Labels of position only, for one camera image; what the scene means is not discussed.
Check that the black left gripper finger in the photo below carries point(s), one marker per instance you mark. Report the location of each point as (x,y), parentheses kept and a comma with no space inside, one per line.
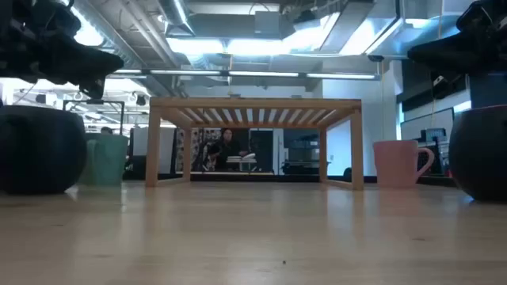
(91,61)
(93,89)

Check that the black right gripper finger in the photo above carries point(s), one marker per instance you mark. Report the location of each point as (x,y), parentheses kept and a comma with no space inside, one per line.
(439,55)

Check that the black mug orange inside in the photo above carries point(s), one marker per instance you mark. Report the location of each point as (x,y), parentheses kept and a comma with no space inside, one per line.
(483,154)

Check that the pink mug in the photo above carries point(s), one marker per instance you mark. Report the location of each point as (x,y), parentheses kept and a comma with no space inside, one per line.
(396,164)

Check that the person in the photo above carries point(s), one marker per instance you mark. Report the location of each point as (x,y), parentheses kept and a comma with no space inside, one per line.
(226,148)
(106,130)

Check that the green mug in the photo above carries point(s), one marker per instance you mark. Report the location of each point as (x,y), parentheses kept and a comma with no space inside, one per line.
(107,160)

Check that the black pegboard cart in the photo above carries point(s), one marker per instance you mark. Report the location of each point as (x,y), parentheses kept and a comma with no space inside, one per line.
(437,156)

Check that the patterned panel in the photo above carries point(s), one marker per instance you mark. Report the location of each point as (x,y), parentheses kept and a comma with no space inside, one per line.
(195,144)

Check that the wooden slatted rack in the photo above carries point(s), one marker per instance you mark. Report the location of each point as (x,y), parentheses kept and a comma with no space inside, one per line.
(253,103)

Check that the long ceiling light strip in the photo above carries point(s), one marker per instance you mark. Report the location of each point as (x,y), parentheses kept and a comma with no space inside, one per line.
(261,73)

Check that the white wall board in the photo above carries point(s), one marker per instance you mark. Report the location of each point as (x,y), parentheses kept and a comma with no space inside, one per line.
(420,122)

